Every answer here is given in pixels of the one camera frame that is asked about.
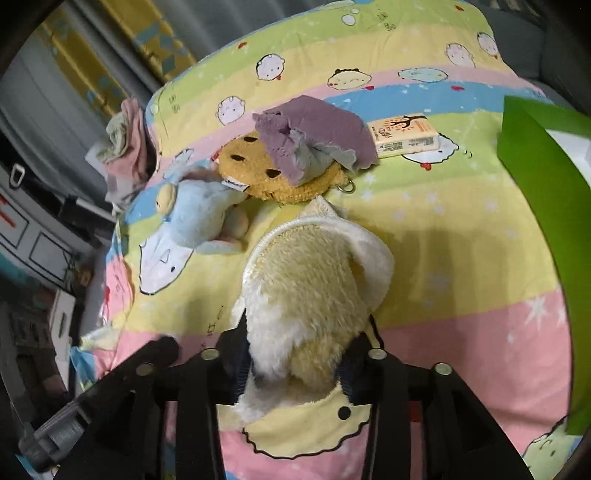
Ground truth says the pile of pastel cloths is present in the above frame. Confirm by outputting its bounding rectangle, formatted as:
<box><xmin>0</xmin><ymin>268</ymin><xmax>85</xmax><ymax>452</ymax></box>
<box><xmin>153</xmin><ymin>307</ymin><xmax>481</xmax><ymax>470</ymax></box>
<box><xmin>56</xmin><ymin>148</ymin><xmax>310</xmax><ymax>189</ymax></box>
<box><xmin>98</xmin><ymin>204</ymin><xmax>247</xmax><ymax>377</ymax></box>
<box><xmin>85</xmin><ymin>98</ymin><xmax>156</xmax><ymax>213</ymax></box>

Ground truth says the colourful striped cartoon blanket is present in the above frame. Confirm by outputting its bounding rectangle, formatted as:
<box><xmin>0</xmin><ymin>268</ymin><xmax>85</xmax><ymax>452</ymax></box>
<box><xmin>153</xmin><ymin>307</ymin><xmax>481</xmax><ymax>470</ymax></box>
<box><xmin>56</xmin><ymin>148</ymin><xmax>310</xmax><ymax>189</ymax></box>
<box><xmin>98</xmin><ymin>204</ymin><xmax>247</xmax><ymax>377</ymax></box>
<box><xmin>68</xmin><ymin>0</ymin><xmax>585</xmax><ymax>480</ymax></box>

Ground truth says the dark grey sofa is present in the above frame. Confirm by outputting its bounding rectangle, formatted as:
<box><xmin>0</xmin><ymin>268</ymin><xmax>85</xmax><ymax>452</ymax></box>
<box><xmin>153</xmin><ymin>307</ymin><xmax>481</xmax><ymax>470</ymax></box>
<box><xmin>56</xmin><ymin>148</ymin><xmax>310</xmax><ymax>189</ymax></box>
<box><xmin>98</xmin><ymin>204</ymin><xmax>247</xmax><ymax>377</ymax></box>
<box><xmin>472</xmin><ymin>1</ymin><xmax>590</xmax><ymax>115</ymax></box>

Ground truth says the grey yellow curtain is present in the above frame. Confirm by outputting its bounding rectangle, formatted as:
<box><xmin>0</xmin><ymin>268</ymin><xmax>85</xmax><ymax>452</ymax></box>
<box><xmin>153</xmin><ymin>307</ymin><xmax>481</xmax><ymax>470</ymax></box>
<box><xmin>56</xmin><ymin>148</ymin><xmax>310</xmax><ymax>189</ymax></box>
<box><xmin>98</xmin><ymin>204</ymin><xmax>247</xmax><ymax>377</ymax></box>
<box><xmin>1</xmin><ymin>1</ymin><xmax>312</xmax><ymax>212</ymax></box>

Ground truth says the mauve folded cloth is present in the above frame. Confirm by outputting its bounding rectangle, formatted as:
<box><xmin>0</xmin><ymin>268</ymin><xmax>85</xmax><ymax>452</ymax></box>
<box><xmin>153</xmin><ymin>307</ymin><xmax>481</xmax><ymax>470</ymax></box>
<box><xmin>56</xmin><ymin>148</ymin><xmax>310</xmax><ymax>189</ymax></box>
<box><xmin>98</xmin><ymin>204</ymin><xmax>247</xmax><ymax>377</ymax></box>
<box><xmin>252</xmin><ymin>95</ymin><xmax>379</xmax><ymax>187</ymax></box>

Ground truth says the light blue plush toy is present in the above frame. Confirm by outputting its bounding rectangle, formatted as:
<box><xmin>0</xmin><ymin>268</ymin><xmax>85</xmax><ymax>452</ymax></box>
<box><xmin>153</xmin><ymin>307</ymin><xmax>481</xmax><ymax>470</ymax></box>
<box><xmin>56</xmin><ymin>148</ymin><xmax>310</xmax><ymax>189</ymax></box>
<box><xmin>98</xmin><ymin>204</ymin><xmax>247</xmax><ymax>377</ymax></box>
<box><xmin>155</xmin><ymin>164</ymin><xmax>249</xmax><ymax>255</ymax></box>

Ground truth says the orange cookie plush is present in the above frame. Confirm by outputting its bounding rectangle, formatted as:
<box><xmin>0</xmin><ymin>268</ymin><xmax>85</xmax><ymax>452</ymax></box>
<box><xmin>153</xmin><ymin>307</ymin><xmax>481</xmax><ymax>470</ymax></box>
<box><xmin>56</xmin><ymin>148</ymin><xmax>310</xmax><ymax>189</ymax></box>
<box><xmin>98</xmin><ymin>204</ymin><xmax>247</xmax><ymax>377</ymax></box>
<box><xmin>216</xmin><ymin>131</ymin><xmax>356</xmax><ymax>204</ymax></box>

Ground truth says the cream fluffy plush pouch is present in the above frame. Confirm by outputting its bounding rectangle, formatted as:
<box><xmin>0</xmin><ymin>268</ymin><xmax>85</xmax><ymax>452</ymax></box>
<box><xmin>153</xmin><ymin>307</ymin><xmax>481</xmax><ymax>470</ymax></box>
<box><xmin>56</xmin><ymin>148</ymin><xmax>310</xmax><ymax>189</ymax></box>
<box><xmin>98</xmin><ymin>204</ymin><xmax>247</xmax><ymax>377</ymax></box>
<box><xmin>231</xmin><ymin>196</ymin><xmax>394</xmax><ymax>425</ymax></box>

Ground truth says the white cabinet with drawers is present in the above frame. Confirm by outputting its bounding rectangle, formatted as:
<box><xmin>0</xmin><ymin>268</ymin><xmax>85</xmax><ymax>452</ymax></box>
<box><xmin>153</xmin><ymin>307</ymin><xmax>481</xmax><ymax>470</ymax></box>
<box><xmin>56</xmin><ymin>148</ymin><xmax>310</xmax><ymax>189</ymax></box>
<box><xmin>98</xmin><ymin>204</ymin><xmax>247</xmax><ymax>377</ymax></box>
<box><xmin>1</xmin><ymin>164</ymin><xmax>114</xmax><ymax>293</ymax></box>

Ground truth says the green rimmed white bin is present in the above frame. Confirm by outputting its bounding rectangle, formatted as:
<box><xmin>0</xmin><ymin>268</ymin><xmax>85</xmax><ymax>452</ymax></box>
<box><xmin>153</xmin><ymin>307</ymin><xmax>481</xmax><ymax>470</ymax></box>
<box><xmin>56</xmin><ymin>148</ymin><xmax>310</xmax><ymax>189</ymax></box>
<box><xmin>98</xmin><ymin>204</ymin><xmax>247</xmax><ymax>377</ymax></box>
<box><xmin>497</xmin><ymin>96</ymin><xmax>590</xmax><ymax>435</ymax></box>

